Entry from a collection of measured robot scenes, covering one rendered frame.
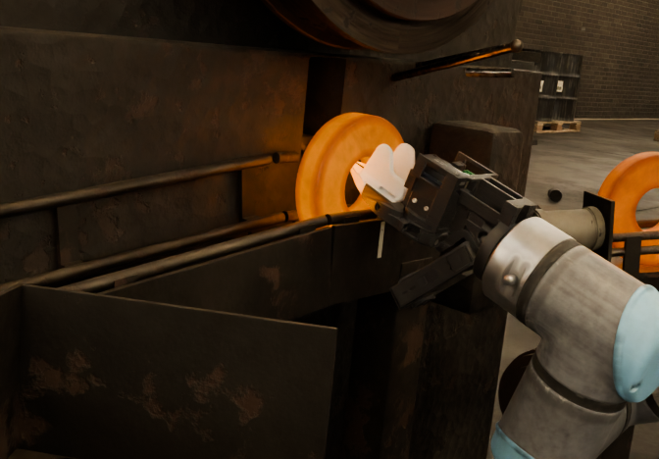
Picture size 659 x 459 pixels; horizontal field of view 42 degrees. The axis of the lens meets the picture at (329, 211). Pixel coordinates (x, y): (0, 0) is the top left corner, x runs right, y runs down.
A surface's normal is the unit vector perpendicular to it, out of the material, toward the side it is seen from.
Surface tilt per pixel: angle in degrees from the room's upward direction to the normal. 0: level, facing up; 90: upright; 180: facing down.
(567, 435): 100
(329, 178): 90
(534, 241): 42
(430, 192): 90
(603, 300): 54
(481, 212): 90
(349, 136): 90
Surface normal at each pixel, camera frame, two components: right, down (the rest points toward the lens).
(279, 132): 0.73, 0.21
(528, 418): -0.83, -0.04
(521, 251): -0.38, -0.43
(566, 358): -0.72, 0.07
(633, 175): 0.20, 0.22
